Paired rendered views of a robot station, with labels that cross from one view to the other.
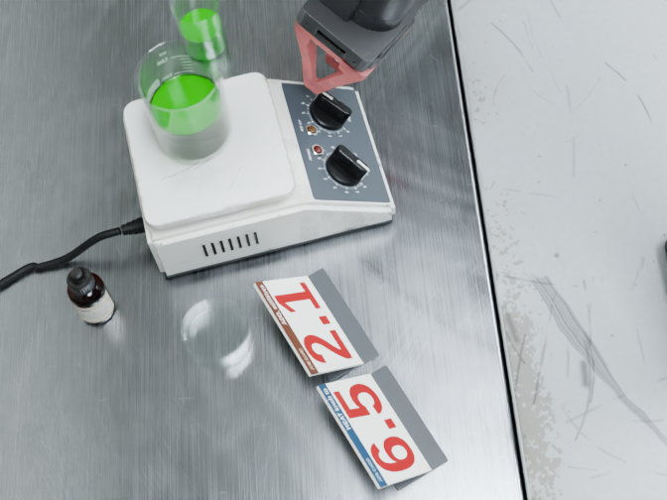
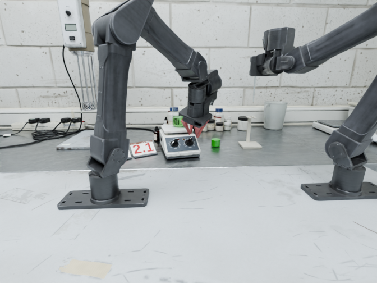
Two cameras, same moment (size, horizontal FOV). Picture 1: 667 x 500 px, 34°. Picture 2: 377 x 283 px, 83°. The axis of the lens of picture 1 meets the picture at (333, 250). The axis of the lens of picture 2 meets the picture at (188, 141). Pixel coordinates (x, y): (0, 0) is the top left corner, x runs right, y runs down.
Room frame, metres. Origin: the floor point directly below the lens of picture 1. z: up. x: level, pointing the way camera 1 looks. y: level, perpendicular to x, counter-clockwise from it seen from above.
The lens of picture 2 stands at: (0.45, -0.77, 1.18)
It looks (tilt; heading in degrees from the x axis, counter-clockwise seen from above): 17 degrees down; 85
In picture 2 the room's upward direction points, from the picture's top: straight up
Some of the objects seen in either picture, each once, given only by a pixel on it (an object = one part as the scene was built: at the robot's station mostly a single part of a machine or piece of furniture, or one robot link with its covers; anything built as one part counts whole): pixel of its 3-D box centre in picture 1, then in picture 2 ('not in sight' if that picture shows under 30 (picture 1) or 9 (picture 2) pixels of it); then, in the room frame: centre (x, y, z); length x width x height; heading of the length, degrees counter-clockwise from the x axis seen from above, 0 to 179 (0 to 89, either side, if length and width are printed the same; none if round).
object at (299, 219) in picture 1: (246, 169); (178, 140); (0.48, 0.06, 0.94); 0.22 x 0.13 x 0.08; 98
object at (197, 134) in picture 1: (191, 105); (179, 117); (0.49, 0.10, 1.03); 0.07 x 0.06 x 0.08; 100
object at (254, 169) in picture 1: (207, 148); (176, 128); (0.48, 0.09, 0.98); 0.12 x 0.12 x 0.01; 8
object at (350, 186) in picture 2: not in sight; (346, 178); (0.89, -0.32, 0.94); 0.20 x 0.07 x 0.08; 178
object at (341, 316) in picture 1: (316, 319); (143, 149); (0.35, 0.02, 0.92); 0.09 x 0.06 x 0.04; 24
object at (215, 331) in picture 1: (216, 332); not in sight; (0.35, 0.10, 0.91); 0.06 x 0.06 x 0.02
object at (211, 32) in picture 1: (200, 24); (215, 139); (0.64, 0.10, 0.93); 0.04 x 0.04 x 0.06
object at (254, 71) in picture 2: not in sight; (267, 65); (0.79, -0.03, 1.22); 0.10 x 0.07 x 0.07; 177
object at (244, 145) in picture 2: not in sight; (250, 131); (0.79, 0.08, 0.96); 0.08 x 0.08 x 0.13; 87
